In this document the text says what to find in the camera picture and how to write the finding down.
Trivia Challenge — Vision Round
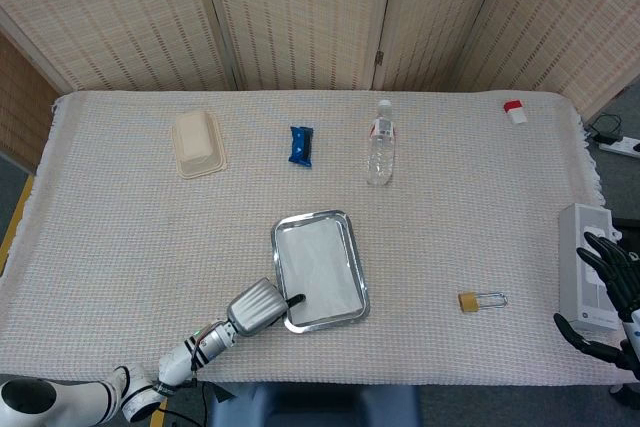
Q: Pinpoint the white waffle weave tablecloth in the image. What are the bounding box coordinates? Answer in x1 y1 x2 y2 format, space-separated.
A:
0 90 640 388

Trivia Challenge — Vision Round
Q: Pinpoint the woven folding screen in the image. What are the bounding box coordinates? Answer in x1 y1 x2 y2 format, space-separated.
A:
0 0 640 173

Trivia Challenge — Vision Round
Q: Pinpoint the beige plastic food container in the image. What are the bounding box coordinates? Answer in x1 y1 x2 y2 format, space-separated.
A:
171 109 228 180

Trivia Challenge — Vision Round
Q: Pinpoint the clear plastic water bottle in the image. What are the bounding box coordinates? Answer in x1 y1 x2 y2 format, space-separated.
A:
366 99 400 187

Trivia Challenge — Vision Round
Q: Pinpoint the left silver and black robot hand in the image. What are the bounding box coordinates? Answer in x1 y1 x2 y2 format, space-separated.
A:
226 276 307 337

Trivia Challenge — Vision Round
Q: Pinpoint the blue snack packet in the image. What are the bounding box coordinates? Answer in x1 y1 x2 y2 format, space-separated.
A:
287 125 315 168

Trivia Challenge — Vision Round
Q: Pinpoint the stainless steel tray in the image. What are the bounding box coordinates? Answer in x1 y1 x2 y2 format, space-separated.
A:
270 209 371 334

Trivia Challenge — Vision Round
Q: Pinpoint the white power strip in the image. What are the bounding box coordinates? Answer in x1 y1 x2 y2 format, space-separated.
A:
598 136 640 159

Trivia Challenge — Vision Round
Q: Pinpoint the brass padlock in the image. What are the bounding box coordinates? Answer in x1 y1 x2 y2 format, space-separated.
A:
457 290 509 314

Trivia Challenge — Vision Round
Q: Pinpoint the blue grey robot torso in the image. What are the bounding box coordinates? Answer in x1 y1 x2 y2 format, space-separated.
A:
207 382 421 427

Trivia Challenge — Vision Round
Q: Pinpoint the small red and white box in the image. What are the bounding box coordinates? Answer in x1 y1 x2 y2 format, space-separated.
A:
502 100 529 125

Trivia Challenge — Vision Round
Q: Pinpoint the white product carton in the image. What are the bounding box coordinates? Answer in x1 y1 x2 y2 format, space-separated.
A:
557 202 623 333

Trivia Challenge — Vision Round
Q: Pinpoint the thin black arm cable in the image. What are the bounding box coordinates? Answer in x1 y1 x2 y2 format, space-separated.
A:
191 370 214 427

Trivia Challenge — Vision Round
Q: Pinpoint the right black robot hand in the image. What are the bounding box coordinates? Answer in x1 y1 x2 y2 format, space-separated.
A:
553 231 640 368

